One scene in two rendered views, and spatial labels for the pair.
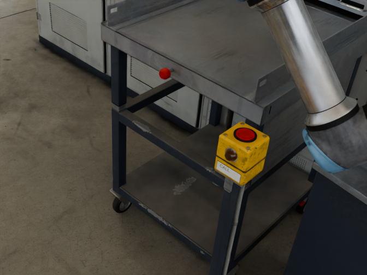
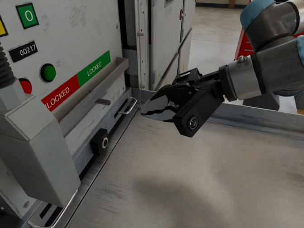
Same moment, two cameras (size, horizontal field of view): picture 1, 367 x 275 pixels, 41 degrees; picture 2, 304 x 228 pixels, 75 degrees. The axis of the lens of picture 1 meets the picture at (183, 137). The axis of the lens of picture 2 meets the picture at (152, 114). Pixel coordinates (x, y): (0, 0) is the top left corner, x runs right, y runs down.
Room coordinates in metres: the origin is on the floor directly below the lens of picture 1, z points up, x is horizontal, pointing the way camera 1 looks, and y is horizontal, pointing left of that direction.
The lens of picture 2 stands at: (1.77, 0.04, 1.30)
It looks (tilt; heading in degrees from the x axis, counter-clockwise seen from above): 38 degrees down; 248
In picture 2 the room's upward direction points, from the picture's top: straight up
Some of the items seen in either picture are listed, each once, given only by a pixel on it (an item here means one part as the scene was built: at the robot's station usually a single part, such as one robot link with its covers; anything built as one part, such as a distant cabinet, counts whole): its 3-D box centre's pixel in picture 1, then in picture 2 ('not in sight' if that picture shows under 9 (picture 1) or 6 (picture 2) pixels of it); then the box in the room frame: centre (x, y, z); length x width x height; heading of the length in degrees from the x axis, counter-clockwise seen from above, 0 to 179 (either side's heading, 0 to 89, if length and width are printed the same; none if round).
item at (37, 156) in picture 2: not in sight; (35, 153); (1.85, -0.19, 1.09); 0.08 x 0.05 x 0.17; 141
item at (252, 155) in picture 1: (241, 153); not in sight; (0.82, -0.13, 0.85); 0.08 x 0.08 x 0.10; 51
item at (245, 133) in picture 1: (244, 136); not in sight; (0.82, -0.13, 0.90); 0.04 x 0.04 x 0.02
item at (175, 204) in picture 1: (228, 124); not in sight; (1.47, -0.16, 0.46); 0.64 x 0.58 x 0.66; 141
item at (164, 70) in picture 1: (167, 72); not in sight; (1.19, 0.06, 0.82); 0.04 x 0.03 x 0.03; 141
